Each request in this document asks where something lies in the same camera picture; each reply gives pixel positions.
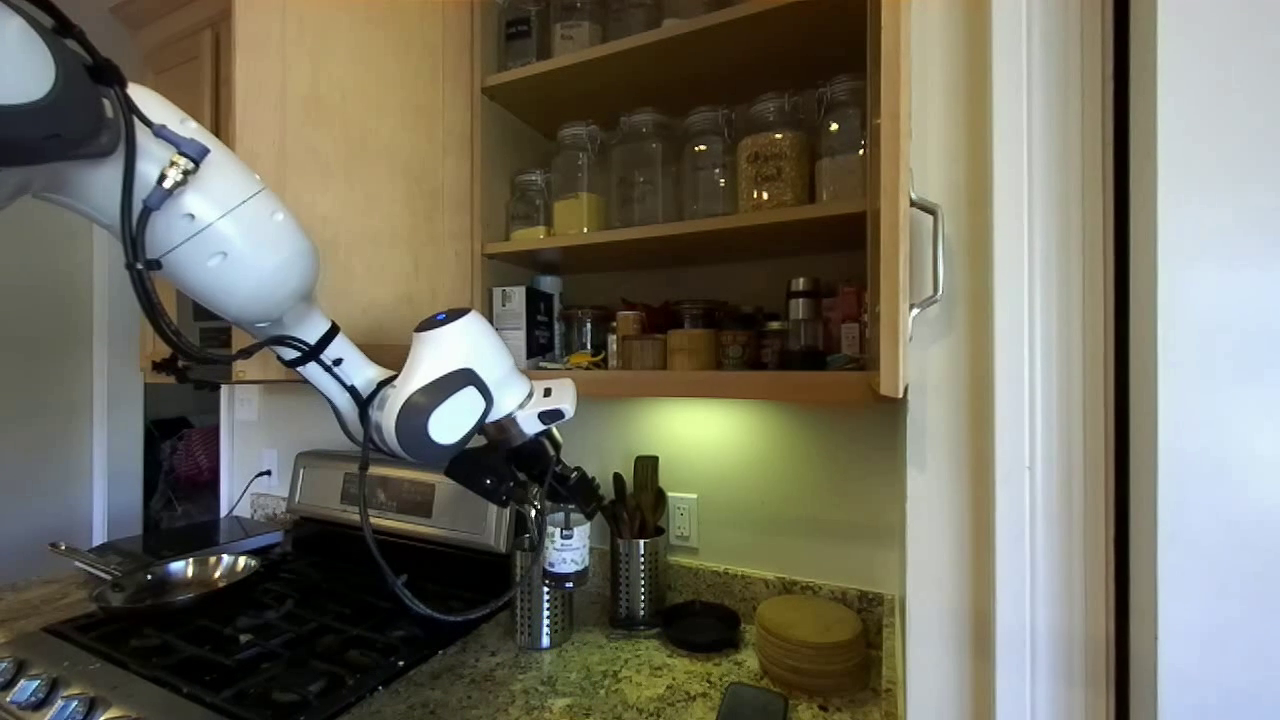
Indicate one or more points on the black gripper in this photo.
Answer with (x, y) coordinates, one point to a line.
(541, 459)

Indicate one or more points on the spice jar white floral label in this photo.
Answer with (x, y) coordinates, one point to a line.
(564, 545)

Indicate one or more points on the wooden cabinet door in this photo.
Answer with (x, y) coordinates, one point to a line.
(385, 133)
(891, 203)

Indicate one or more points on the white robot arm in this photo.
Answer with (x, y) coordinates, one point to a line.
(225, 241)

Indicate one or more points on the round wooden container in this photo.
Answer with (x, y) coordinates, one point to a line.
(647, 355)
(693, 349)

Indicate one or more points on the wooden microwave surround cabinet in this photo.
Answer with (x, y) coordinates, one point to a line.
(186, 52)

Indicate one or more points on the wooden spatula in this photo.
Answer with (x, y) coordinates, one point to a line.
(649, 495)

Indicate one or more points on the steel utensil holder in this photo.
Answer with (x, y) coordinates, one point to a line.
(643, 581)
(541, 613)

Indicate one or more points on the black carton box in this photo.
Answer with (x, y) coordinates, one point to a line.
(546, 322)

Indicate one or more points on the small black dish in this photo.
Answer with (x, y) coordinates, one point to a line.
(701, 626)

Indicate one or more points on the white carton box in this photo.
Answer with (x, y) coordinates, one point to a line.
(508, 315)

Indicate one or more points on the dark smartphone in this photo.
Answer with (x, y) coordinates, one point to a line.
(754, 704)

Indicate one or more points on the stack of cork trivets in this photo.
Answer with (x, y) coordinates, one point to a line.
(805, 641)

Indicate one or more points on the tall jar yellow contents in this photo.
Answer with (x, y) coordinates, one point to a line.
(576, 187)

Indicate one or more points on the stainless gas range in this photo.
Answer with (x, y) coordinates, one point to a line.
(265, 641)

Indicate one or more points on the red spice jar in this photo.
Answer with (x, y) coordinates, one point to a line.
(848, 332)

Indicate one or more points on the clear glass storage jar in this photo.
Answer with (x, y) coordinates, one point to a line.
(522, 32)
(576, 25)
(704, 164)
(643, 174)

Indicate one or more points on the black panel with pink print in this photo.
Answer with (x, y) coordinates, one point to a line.
(182, 464)

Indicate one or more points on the steel frying pan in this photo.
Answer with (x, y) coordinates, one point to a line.
(186, 579)

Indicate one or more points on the glass jar with label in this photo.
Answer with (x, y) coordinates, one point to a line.
(775, 163)

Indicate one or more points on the glass jar pale contents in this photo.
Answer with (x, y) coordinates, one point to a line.
(842, 144)

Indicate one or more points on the silver stove knob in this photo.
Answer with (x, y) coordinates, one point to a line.
(35, 689)
(74, 704)

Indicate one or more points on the white door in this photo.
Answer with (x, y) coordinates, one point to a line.
(1221, 360)

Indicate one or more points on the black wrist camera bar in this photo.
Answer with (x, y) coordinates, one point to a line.
(487, 474)

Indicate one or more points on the white wall outlet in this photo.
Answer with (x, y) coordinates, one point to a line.
(265, 464)
(682, 520)

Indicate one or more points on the wooden wall cabinet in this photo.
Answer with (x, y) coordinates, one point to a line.
(664, 384)

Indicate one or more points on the white door frame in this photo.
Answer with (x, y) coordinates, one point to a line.
(1053, 360)

